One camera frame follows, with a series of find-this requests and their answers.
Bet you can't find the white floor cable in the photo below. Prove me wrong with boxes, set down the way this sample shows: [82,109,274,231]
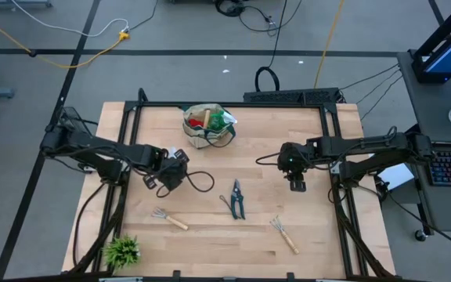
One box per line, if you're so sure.
[12,0,131,38]

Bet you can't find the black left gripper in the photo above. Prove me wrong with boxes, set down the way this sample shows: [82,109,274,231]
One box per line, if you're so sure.
[142,147,190,193]

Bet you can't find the grey computer cart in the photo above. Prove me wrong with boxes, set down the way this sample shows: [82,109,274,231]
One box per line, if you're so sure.
[370,49,451,242]

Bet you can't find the small artificial green plant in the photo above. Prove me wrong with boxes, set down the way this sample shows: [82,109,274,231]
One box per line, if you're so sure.
[103,234,143,275]

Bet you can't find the green handled pruning shears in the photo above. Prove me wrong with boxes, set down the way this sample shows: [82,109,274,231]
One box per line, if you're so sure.
[219,178,247,221]

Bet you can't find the black power strip box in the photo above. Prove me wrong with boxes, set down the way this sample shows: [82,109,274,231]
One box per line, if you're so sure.
[244,88,342,106]

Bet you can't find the wooden handled hand rake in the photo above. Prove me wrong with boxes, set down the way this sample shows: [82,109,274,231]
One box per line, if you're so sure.
[150,206,190,232]
[269,214,301,255]

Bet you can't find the black wire mesh box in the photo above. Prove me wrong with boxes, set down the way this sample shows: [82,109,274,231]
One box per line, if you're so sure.
[58,106,93,132]

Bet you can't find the black aluminium rig frame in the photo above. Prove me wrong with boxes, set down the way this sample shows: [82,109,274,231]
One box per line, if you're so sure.
[70,88,397,281]

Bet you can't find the beige green-trimmed gardening bag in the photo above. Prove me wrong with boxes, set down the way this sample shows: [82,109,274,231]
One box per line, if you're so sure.
[181,103,237,150]

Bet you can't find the white paper sheet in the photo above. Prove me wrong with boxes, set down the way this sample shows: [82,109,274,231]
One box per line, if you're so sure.
[377,163,415,191]

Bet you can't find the black coiled cable bundle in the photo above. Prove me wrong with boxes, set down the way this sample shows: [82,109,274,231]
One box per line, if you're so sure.
[214,0,280,36]

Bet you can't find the yellow cable with plug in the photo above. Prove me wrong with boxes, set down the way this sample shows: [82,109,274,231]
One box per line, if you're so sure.
[0,5,131,70]

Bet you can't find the long yellow power cable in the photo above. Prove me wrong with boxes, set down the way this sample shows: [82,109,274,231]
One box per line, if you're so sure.
[313,0,346,89]

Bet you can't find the black looped power cable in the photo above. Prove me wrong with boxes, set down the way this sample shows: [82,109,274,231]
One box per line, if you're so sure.
[254,0,289,93]

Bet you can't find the thin black cart cable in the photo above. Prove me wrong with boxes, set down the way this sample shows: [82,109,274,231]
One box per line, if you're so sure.
[341,63,401,91]
[360,75,404,121]
[356,69,402,105]

